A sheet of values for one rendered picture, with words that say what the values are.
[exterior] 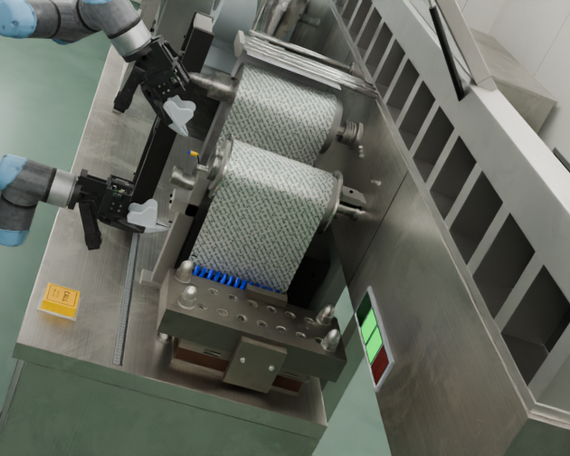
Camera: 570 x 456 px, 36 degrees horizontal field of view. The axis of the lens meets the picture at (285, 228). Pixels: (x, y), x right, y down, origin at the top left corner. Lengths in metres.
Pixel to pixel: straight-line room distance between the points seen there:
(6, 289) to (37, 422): 1.65
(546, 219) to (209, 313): 0.80
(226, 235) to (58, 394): 0.48
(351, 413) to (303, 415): 1.73
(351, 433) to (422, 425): 2.10
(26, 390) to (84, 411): 0.12
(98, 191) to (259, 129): 0.43
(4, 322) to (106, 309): 1.42
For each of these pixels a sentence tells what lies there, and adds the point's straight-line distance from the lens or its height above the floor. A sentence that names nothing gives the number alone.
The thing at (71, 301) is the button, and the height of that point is 0.92.
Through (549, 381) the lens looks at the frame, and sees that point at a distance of 1.16.
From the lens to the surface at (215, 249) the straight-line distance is 1.92.
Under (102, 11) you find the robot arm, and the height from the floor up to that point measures 1.49.
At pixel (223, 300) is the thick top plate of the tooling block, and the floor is 1.03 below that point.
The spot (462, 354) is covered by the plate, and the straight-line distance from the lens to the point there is 1.35.
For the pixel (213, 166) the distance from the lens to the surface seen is 1.86.
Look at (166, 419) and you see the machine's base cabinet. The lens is 1.86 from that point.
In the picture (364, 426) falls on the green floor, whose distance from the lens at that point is 3.58.
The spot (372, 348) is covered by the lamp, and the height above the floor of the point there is 1.18.
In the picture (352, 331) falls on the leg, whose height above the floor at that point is 0.90.
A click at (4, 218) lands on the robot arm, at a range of 1.89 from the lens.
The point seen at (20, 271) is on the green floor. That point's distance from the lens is 3.61.
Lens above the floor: 1.98
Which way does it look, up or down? 25 degrees down
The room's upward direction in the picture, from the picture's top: 25 degrees clockwise
